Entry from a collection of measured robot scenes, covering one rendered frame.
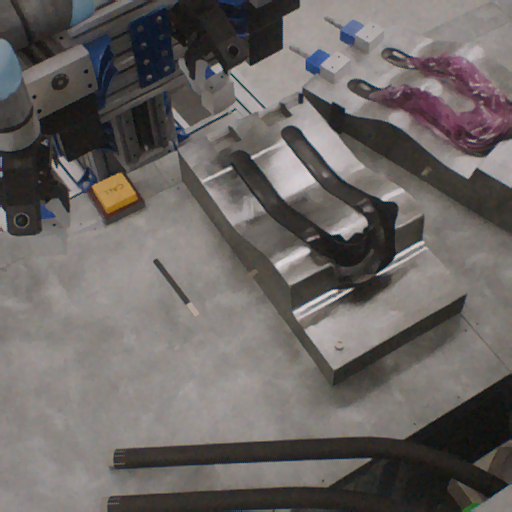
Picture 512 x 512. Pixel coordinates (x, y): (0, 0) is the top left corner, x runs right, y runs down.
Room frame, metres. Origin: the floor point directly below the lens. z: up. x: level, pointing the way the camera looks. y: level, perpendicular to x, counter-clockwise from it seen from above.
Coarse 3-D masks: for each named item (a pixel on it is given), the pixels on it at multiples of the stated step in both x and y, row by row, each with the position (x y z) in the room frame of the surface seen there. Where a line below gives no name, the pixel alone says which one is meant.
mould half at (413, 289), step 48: (192, 144) 1.04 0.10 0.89; (240, 144) 1.03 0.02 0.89; (336, 144) 1.03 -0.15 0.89; (192, 192) 0.99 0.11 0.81; (240, 192) 0.93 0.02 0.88; (288, 192) 0.92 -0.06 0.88; (384, 192) 0.88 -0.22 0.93; (240, 240) 0.84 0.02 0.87; (288, 240) 0.79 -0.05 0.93; (288, 288) 0.71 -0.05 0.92; (336, 288) 0.74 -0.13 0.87; (384, 288) 0.74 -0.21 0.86; (432, 288) 0.73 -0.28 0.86; (336, 336) 0.65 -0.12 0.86; (384, 336) 0.65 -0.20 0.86; (336, 384) 0.60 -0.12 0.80
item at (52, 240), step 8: (40, 208) 0.87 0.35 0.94; (48, 216) 0.85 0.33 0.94; (48, 224) 0.83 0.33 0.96; (56, 224) 0.83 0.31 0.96; (40, 232) 0.81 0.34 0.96; (48, 232) 0.81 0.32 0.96; (56, 232) 0.81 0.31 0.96; (64, 232) 0.83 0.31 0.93; (32, 240) 0.80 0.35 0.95; (40, 240) 0.80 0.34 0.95; (48, 240) 0.80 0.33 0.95; (56, 240) 0.80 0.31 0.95; (64, 240) 0.82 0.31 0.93; (32, 248) 0.80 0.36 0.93; (40, 248) 0.80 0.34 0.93; (48, 248) 0.80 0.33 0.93; (56, 248) 0.80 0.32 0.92; (64, 248) 0.80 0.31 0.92; (40, 256) 0.80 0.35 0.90
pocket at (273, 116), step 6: (276, 108) 1.13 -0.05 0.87; (282, 108) 1.13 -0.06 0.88; (258, 114) 1.11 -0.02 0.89; (264, 114) 1.12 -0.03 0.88; (270, 114) 1.12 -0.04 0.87; (276, 114) 1.12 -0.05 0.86; (282, 114) 1.12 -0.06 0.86; (288, 114) 1.11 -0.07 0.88; (264, 120) 1.11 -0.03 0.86; (270, 120) 1.11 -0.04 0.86; (276, 120) 1.11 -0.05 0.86; (270, 126) 1.10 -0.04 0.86
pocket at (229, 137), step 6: (228, 126) 1.08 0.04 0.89; (228, 132) 1.08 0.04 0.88; (234, 132) 1.07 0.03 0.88; (216, 138) 1.06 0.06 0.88; (222, 138) 1.07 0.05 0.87; (228, 138) 1.07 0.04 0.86; (234, 138) 1.07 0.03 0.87; (240, 138) 1.05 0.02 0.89; (216, 144) 1.06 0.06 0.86; (222, 144) 1.06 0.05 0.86; (228, 144) 1.06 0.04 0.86; (216, 150) 1.04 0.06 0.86
